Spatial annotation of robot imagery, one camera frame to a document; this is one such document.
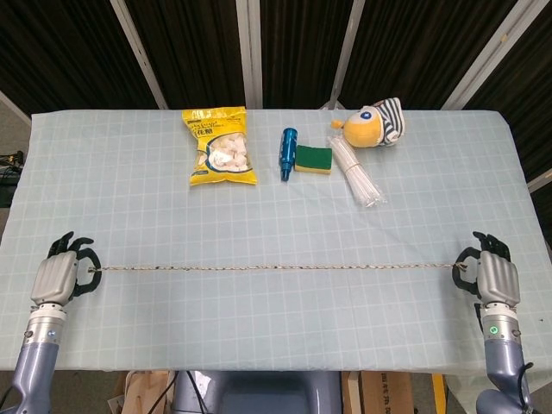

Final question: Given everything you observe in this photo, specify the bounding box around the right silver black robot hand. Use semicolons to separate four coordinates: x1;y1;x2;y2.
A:
450;230;521;310

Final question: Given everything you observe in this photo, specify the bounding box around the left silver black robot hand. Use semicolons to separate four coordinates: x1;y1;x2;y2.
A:
29;231;103;308

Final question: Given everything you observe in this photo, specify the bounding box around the braided beige rope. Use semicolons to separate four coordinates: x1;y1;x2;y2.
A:
87;260;469;273

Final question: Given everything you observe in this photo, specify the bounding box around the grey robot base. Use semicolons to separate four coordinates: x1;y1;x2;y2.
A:
172;369;344;414

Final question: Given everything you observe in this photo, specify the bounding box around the light wooden board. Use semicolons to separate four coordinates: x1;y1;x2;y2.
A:
115;370;175;414

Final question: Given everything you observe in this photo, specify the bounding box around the brown cardboard box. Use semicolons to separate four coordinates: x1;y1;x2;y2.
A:
342;370;415;414

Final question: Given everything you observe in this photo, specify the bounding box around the bundle of clear straws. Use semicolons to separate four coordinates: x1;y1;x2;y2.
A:
325;135;386;210

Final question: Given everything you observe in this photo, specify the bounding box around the yellow striped plush toy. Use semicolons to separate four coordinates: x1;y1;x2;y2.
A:
330;97;407;150

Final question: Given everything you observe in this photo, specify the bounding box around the yellow marshmallow snack bag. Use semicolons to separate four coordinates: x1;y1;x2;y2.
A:
180;106;259;188

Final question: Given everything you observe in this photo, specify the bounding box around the light blue checked tablecloth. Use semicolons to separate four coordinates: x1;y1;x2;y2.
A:
0;108;552;373

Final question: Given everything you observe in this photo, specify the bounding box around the green yellow sponge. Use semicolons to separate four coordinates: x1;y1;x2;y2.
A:
293;144;334;177

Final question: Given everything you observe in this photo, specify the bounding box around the blue metal bottle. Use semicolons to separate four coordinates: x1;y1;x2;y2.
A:
278;127;299;183

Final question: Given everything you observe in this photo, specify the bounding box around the black equipment with cables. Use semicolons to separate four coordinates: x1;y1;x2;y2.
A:
0;150;24;208

